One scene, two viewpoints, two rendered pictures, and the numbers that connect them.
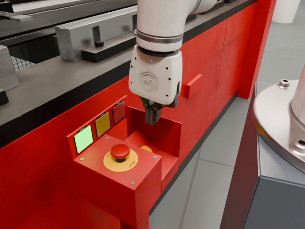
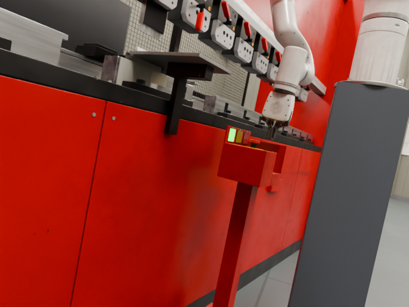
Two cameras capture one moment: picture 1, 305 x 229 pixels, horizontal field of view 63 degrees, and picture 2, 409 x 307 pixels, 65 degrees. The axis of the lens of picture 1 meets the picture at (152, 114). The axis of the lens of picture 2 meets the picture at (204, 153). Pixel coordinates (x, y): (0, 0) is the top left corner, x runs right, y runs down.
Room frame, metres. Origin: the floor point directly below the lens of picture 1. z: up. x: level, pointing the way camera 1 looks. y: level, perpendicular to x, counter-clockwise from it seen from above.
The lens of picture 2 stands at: (-0.73, 0.23, 0.79)
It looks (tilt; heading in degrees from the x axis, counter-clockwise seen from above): 3 degrees down; 0
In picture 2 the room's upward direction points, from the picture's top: 11 degrees clockwise
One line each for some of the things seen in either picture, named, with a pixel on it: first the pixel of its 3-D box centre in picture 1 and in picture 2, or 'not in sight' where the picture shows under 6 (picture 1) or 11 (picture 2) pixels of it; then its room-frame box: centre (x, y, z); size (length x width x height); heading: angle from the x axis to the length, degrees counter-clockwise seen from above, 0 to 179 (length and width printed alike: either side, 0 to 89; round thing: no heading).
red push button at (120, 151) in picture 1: (120, 155); (254, 144); (0.39, 0.07, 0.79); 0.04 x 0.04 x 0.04
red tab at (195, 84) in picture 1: (194, 86); (275, 185); (1.13, -0.21, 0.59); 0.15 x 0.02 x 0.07; 148
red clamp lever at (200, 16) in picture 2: not in sight; (199, 16); (0.45, 0.34, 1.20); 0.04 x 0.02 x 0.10; 58
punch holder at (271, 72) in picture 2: not in sight; (270, 66); (1.17, -0.05, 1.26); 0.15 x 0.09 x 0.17; 148
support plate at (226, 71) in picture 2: not in sight; (181, 62); (0.27, 0.35, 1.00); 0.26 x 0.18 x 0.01; 58
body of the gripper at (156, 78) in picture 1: (156, 69); (279, 105); (0.46, -0.01, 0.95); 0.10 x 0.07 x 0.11; 59
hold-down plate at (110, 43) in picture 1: (120, 43); (237, 120); (0.83, 0.10, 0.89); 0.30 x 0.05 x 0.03; 148
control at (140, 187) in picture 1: (130, 155); (254, 156); (0.44, 0.05, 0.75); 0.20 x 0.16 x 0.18; 149
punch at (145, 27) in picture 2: not in sight; (153, 21); (0.35, 0.48, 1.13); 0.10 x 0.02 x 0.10; 148
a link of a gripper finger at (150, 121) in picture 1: (159, 112); (276, 131); (0.46, -0.02, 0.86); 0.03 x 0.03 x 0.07; 59
